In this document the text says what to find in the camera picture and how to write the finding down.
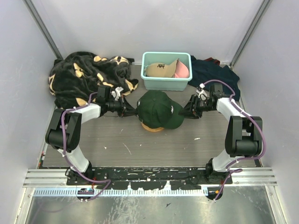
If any black floral fleece blanket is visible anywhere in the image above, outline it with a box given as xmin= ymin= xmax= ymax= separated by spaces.
xmin=48 ymin=51 xmax=139 ymax=109

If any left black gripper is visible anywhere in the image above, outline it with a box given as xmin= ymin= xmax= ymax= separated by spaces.
xmin=106 ymin=95 xmax=139 ymax=118

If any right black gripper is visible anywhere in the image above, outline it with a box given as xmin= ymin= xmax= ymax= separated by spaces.
xmin=179 ymin=94 xmax=215 ymax=119

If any aluminium front rail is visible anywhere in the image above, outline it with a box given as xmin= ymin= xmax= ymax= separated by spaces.
xmin=23 ymin=167 xmax=277 ymax=188

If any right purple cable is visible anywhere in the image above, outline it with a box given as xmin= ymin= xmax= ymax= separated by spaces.
xmin=200 ymin=79 xmax=267 ymax=201

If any white slotted cable duct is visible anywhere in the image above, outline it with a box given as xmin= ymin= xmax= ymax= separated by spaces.
xmin=33 ymin=188 xmax=208 ymax=197

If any right aluminium corner post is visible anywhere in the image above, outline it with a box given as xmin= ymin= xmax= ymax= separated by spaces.
xmin=229 ymin=0 xmax=272 ymax=69

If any teal plastic bin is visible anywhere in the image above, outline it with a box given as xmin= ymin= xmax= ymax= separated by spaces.
xmin=141 ymin=52 xmax=192 ymax=91

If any green baseball cap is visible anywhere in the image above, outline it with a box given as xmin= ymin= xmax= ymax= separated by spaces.
xmin=136 ymin=90 xmax=184 ymax=129

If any aluminium corner post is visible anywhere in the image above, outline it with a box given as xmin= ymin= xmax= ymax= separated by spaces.
xmin=229 ymin=0 xmax=272 ymax=69
xmin=23 ymin=0 xmax=63 ymax=59

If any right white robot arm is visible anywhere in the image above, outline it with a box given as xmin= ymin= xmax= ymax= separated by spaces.
xmin=180 ymin=80 xmax=265 ymax=184

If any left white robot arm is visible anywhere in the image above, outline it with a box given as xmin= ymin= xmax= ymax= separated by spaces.
xmin=45 ymin=86 xmax=136 ymax=185

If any navy blue sweater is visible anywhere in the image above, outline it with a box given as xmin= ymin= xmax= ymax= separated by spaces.
xmin=188 ymin=56 xmax=241 ymax=101

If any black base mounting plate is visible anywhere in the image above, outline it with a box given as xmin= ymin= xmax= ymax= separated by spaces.
xmin=65 ymin=167 xmax=228 ymax=190

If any wooden hat stand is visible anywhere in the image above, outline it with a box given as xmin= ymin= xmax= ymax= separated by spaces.
xmin=141 ymin=123 xmax=164 ymax=133

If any left aluminium corner post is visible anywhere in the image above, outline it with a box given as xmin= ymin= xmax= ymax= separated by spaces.
xmin=23 ymin=0 xmax=63 ymax=59

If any tan baseball cap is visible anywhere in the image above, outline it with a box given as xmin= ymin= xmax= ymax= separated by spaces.
xmin=145 ymin=59 xmax=179 ymax=78

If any pink baseball cap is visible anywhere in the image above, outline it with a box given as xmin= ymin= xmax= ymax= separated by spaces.
xmin=172 ymin=60 xmax=189 ymax=78

